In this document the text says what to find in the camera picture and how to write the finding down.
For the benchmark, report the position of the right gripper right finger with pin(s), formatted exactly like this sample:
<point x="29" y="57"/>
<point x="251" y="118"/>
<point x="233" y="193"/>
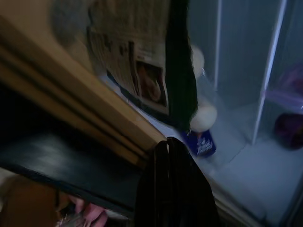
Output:
<point x="189" y="196"/>

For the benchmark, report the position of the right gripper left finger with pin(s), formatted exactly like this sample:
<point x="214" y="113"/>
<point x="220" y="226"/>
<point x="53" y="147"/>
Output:
<point x="154" y="189"/>

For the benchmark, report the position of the purple drink can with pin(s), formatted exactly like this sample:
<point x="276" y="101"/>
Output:
<point x="286" y="132"/>

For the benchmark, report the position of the silver fridge main door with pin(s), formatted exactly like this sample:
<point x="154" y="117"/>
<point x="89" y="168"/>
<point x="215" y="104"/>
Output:
<point x="71" y="89"/>

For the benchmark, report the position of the silver two-door fridge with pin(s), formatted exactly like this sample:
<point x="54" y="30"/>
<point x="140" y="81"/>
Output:
<point x="236" y="177"/>

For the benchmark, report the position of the purple Cadbury chocolate bar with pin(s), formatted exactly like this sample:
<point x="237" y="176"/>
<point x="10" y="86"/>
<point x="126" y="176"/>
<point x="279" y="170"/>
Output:
<point x="203" y="144"/>

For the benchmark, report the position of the pink ribbon bundle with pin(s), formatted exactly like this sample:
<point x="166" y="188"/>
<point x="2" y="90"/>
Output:
<point x="92" y="212"/>

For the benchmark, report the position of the small clear bottle white cap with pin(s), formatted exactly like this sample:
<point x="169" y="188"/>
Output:
<point x="203" y="118"/>
<point x="198" y="57"/>

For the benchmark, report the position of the green snack bag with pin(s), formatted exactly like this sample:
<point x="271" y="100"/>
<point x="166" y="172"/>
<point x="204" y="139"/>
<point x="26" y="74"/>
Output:
<point x="180" y="71"/>

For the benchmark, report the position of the brown cardboard box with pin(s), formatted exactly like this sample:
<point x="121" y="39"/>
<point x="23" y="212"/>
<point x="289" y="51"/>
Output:
<point x="23" y="201"/>

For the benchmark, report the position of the flattened printed cardboard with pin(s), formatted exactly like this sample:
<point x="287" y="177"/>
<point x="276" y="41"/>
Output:
<point x="123" y="59"/>

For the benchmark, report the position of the olive grey cloth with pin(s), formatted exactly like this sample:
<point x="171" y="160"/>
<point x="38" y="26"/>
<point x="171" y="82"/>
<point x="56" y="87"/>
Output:
<point x="68" y="26"/>

